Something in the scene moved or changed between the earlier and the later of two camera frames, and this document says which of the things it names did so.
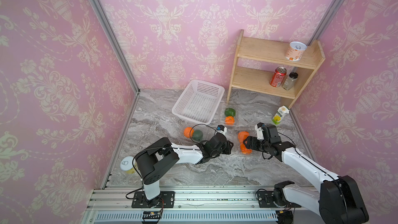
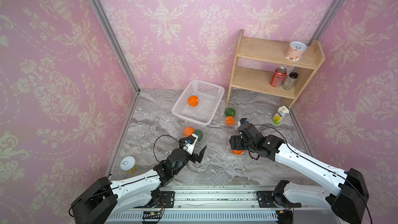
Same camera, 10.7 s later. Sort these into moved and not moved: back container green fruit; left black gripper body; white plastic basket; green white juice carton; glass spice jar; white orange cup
Moved: left black gripper body
Not moved: green white juice carton; glass spice jar; back container green fruit; white orange cup; white plastic basket
